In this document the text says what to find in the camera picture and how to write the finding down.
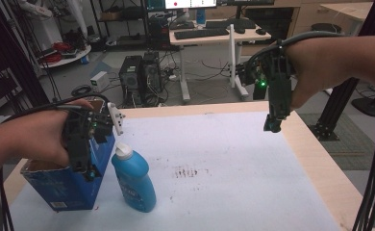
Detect white table mat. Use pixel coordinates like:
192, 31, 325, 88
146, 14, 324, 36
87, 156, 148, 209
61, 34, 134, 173
7, 110, 342, 231

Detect person's left hand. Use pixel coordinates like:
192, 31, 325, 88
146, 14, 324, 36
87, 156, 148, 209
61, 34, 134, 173
19, 98, 94, 167

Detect black aluminium frame stand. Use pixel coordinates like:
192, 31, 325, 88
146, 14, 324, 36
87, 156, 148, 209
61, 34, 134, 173
308, 76, 361, 142

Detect black computer tower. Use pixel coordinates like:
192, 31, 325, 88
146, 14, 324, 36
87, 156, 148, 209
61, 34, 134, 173
118, 55, 145, 108
141, 51, 164, 98

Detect computer monitor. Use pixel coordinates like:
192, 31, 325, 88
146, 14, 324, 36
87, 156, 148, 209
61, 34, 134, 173
145, 0, 218, 13

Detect grey floor mat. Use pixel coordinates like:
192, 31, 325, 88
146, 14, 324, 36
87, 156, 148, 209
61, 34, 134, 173
298, 111, 375, 171

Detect blue cardboard box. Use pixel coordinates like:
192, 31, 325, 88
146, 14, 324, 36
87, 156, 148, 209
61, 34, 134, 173
20, 99, 116, 212

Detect blue bottle with white cap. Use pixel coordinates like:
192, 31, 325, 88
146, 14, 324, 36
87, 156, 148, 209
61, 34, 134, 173
111, 141, 158, 214

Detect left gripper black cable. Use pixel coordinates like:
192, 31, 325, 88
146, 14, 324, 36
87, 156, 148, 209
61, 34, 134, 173
1, 92, 112, 124

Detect right gripper grey cable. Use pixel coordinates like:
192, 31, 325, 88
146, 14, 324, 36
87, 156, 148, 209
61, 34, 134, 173
247, 30, 345, 65

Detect black metal shelf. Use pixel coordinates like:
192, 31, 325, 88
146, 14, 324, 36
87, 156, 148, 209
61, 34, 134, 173
89, 0, 151, 50

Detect red cable coil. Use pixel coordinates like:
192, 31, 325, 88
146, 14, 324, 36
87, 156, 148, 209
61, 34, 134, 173
38, 41, 75, 64

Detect light wooden cabinet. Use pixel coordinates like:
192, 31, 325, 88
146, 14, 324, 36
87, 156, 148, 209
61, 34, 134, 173
292, 1, 375, 37

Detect blue cup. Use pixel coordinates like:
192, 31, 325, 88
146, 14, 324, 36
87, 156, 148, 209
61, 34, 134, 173
195, 8, 207, 26

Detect round white table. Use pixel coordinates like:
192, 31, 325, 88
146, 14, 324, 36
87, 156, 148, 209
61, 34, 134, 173
37, 43, 93, 69

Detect black office chair base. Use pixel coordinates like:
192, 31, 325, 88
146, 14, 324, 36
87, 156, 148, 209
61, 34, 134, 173
350, 95, 375, 118

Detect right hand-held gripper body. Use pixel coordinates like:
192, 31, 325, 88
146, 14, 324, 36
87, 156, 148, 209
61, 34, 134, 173
235, 39, 297, 122

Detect black keyboard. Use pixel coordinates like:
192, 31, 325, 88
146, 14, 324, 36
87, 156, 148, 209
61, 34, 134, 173
173, 27, 230, 40

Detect coiled black floor cable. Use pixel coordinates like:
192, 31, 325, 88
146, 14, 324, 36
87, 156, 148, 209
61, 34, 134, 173
70, 84, 93, 98

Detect small white box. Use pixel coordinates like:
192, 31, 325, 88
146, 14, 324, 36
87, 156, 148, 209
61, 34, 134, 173
89, 70, 111, 92

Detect white standing desk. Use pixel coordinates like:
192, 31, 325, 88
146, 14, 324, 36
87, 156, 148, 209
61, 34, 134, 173
168, 22, 273, 104

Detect person's right hand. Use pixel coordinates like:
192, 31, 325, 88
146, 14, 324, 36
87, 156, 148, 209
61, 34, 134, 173
285, 36, 353, 111

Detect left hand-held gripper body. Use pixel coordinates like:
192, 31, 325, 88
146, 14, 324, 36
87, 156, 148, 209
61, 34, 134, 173
62, 101, 126, 174

